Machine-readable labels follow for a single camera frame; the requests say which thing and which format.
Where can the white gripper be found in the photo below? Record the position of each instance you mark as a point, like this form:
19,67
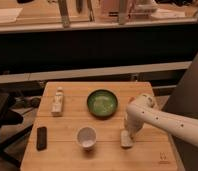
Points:
133,125

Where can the white sponge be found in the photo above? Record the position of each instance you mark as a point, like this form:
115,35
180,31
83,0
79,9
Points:
127,139

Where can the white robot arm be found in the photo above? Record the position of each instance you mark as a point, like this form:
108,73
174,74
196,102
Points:
141,110

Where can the dark robot base panel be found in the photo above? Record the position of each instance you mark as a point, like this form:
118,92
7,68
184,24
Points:
184,101

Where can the green bowl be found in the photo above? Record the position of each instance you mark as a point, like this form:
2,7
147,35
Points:
102,103

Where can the white cup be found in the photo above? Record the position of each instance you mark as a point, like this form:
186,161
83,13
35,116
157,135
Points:
86,137

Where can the white plastic bottle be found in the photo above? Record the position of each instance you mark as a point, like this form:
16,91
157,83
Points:
57,104

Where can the black remote control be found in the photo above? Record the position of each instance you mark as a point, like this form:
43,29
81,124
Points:
41,138

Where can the black office chair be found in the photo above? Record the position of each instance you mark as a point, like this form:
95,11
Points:
9,117

